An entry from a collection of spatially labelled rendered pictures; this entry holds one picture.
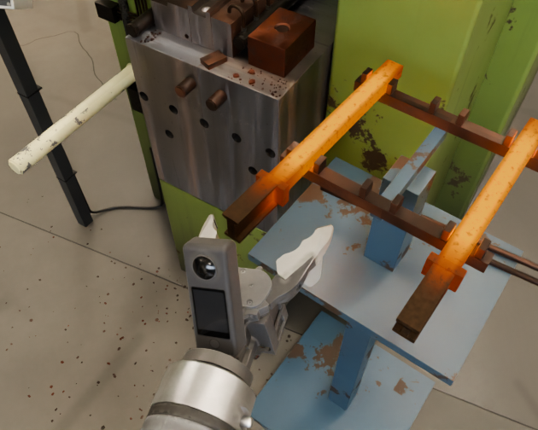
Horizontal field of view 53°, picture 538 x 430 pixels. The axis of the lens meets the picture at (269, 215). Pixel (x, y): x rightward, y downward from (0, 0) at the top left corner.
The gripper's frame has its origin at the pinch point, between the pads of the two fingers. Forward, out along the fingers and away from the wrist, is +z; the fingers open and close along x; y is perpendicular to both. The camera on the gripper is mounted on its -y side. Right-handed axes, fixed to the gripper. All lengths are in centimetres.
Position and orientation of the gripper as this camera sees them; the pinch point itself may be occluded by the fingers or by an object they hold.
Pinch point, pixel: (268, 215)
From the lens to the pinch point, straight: 63.6
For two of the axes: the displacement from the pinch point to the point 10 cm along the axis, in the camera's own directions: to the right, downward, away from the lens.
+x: 9.4, 0.8, -3.3
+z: 2.9, -7.2, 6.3
